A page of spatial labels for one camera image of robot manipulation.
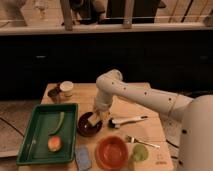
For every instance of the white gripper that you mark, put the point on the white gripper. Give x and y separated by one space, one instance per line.
102 112

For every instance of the white eraser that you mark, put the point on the white eraser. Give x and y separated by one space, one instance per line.
94 119

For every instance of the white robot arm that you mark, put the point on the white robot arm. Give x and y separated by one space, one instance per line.
195 114

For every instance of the dark purple bowl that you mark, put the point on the dark purple bowl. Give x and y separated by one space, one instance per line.
85 129

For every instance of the orange red bowl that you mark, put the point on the orange red bowl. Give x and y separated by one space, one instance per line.
111 153

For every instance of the silver fork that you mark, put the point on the silver fork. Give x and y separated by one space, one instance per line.
134 140

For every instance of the blue sponge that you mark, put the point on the blue sponge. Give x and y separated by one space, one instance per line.
82 158

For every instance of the dark brown cup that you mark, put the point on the dark brown cup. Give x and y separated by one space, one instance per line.
53 94

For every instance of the orange peach fruit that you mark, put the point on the orange peach fruit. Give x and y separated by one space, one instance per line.
54 143

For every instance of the green plastic tray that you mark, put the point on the green plastic tray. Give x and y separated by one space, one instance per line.
44 118

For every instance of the wooden railing shelf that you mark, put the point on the wooden railing shelf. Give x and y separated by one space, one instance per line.
34 17

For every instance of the white handled brush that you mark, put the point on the white handled brush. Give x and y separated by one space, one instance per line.
117 122

